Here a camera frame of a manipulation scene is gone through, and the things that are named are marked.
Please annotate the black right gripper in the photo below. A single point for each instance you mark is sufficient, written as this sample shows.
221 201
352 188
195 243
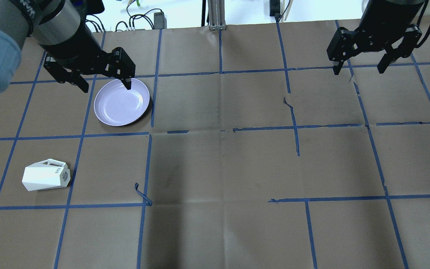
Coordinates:
386 19

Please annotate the lavender plate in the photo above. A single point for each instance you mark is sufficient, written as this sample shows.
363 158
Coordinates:
114 105

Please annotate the black power adapter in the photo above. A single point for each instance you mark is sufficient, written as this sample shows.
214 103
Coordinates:
274 8

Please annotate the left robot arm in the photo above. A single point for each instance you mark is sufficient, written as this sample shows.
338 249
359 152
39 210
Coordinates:
59 27

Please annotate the white faceted cup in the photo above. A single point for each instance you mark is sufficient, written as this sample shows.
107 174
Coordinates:
46 174

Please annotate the grey power brick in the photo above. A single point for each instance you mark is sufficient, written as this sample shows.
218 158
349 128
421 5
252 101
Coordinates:
159 20

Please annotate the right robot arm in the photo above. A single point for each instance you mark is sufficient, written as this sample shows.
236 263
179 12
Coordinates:
394 13

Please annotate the aluminium frame post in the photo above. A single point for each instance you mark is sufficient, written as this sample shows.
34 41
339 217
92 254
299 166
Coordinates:
216 15

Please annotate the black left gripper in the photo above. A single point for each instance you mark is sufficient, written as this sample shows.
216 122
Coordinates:
74 45

